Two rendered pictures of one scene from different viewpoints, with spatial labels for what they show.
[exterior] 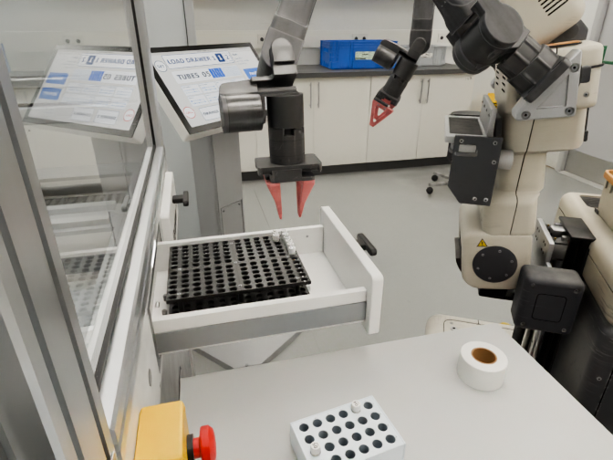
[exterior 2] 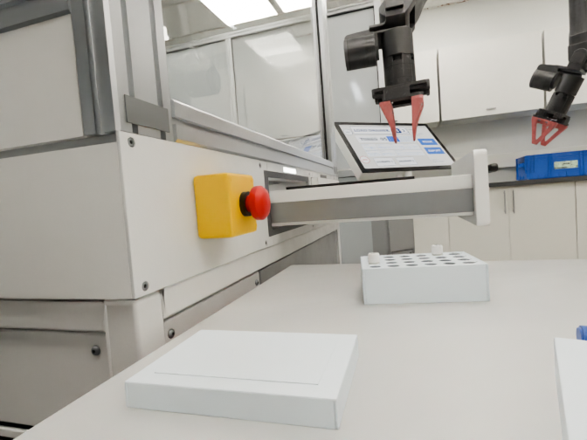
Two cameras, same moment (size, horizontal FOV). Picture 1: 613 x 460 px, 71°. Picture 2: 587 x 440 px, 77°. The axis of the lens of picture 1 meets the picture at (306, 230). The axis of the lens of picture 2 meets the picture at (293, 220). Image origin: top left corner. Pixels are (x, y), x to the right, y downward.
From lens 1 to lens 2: 0.43 m
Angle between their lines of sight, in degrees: 38
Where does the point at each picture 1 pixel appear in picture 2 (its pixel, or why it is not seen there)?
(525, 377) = not seen: outside the picture
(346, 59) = (543, 169)
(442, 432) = (564, 293)
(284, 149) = (393, 72)
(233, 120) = (350, 52)
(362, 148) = (571, 254)
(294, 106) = (401, 34)
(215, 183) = (388, 228)
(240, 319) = (339, 197)
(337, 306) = (438, 190)
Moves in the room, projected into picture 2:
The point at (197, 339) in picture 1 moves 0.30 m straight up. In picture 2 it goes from (302, 212) to (289, 30)
